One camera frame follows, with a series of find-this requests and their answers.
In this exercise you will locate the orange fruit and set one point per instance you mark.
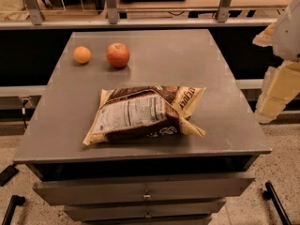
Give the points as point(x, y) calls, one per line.
point(82, 55)

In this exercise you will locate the lower grey drawer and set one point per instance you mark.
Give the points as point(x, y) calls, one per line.
point(160, 209)

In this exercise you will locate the grey drawer cabinet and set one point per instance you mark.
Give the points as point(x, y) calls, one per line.
point(52, 146)

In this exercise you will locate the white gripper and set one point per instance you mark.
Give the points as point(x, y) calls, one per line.
point(288, 37)

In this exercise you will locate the brown chip bag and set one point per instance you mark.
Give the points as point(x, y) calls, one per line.
point(150, 111)

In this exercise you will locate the red apple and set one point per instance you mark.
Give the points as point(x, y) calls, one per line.
point(118, 55)

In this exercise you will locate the upper grey drawer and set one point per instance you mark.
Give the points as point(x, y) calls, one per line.
point(144, 188)

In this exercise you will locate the black right base leg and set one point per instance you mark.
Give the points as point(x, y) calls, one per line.
point(270, 194)

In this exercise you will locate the black floor block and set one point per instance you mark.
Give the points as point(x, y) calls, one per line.
point(7, 174)

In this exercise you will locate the black base leg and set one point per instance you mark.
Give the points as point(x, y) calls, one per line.
point(15, 201)
point(270, 194)

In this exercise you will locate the grey drawer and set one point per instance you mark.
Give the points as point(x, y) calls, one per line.
point(144, 188)
point(160, 209)

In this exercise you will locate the black left base leg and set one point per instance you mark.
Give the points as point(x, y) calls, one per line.
point(15, 201)

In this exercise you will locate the metal railing frame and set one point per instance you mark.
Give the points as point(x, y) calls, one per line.
point(66, 14)

